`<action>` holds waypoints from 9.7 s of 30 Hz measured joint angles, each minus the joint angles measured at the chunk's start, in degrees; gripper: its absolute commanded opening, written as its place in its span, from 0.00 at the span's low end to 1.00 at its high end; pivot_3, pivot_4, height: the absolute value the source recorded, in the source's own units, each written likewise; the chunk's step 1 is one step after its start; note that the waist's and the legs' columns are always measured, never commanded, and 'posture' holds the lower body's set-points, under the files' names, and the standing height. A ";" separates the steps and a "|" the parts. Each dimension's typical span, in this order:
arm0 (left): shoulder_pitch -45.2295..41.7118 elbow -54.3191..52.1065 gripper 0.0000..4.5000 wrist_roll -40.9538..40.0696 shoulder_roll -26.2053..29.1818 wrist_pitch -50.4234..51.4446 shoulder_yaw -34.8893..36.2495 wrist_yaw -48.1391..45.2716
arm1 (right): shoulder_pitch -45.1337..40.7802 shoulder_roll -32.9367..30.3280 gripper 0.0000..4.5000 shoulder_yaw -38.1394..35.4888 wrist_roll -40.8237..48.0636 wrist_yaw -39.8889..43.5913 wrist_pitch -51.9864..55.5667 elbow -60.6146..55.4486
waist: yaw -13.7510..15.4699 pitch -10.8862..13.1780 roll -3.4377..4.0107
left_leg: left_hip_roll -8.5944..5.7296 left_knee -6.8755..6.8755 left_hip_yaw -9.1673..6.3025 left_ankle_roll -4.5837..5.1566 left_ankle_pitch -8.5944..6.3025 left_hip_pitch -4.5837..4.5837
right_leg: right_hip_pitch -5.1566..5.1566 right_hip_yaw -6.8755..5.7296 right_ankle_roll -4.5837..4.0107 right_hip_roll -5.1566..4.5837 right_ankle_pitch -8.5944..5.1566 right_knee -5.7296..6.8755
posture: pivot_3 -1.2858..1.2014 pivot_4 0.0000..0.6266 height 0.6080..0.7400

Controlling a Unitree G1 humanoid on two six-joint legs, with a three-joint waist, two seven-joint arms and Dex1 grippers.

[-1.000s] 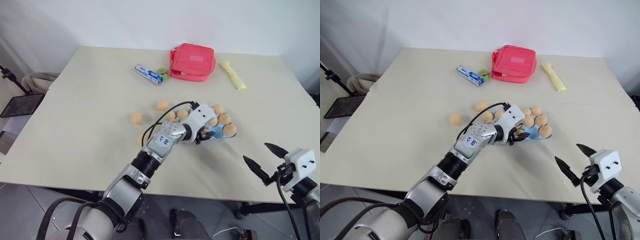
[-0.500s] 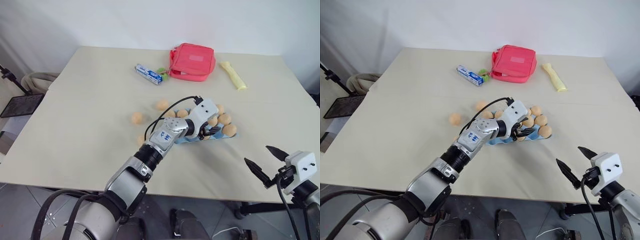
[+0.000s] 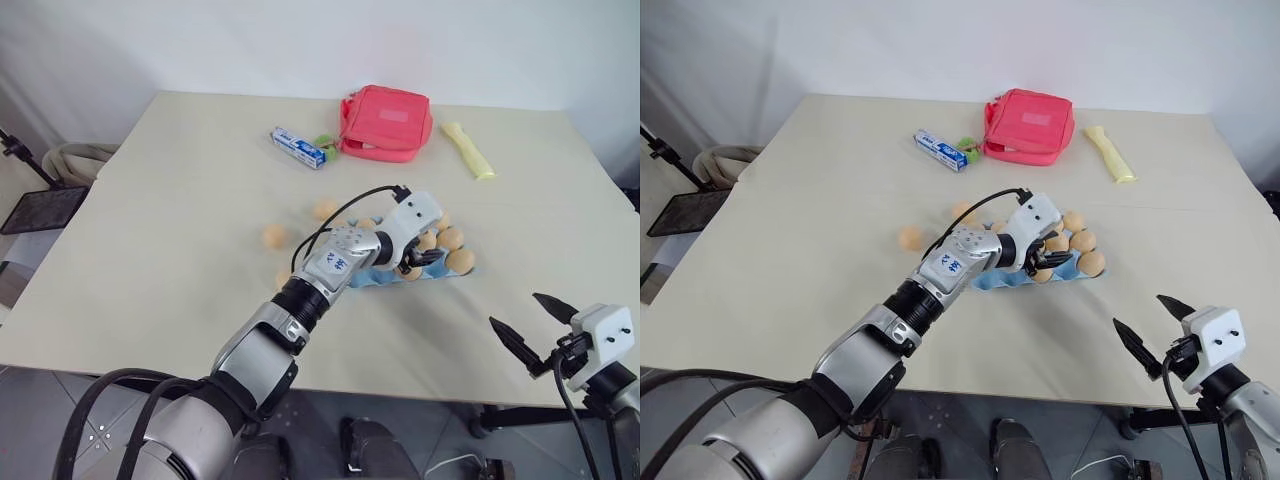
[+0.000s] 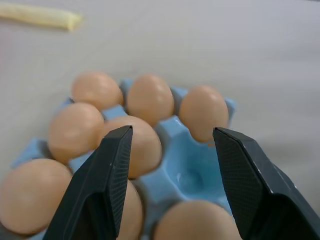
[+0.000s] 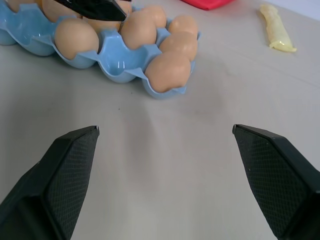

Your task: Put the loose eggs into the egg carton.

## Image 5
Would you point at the red fabric pouch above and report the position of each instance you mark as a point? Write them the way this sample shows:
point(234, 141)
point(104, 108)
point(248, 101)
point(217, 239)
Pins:
point(207, 3)

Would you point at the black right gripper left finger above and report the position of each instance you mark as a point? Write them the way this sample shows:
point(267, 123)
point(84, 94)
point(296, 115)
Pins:
point(37, 200)

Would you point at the beige egg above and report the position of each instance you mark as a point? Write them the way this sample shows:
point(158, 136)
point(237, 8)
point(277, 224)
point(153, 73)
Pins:
point(157, 15)
point(167, 72)
point(75, 37)
point(180, 45)
point(52, 8)
point(183, 25)
point(12, 4)
point(105, 25)
point(140, 30)

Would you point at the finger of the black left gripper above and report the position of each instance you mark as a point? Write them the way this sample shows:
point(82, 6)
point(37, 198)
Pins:
point(100, 8)

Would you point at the light blue plastic egg tray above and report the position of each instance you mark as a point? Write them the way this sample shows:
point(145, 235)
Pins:
point(117, 66)

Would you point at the pale yellow rolled plastic bag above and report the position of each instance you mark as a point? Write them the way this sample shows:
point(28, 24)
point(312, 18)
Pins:
point(276, 30)

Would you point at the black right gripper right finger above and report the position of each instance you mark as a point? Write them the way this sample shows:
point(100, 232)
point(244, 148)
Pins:
point(282, 187)

